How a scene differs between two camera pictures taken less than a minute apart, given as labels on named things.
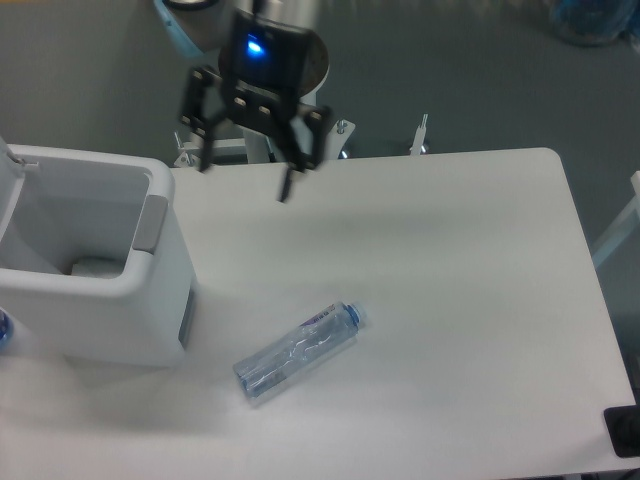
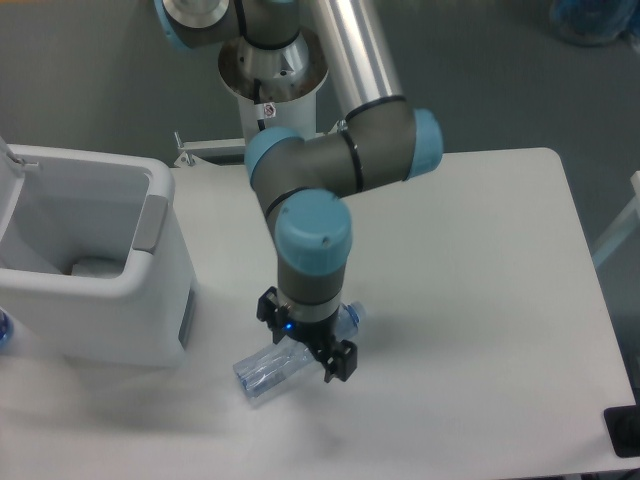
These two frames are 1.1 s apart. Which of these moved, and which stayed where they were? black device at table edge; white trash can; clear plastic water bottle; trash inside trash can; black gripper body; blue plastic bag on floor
Moved: black gripper body
Stayed: blue plastic bag on floor; trash inside trash can; white trash can; black device at table edge; clear plastic water bottle
